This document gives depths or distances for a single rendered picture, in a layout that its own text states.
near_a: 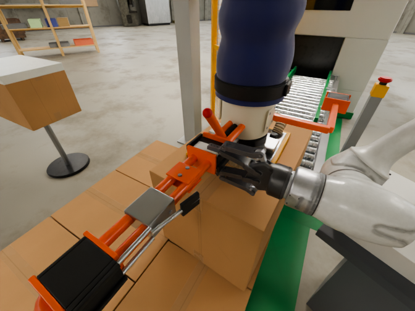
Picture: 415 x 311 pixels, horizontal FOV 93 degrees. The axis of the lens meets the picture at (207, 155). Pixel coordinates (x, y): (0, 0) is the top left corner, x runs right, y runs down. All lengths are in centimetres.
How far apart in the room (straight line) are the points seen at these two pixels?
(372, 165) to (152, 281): 81
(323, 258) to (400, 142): 127
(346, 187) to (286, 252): 125
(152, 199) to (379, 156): 49
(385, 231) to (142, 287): 78
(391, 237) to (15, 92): 197
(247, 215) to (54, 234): 93
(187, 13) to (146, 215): 181
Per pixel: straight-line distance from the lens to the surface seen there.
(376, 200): 44
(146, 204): 39
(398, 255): 86
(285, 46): 59
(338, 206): 43
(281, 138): 82
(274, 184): 43
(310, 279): 162
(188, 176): 43
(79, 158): 258
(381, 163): 57
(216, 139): 53
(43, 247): 120
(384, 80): 160
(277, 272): 157
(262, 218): 55
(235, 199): 58
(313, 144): 170
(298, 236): 175
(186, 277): 91
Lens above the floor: 140
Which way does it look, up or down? 38 degrees down
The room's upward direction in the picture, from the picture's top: straight up
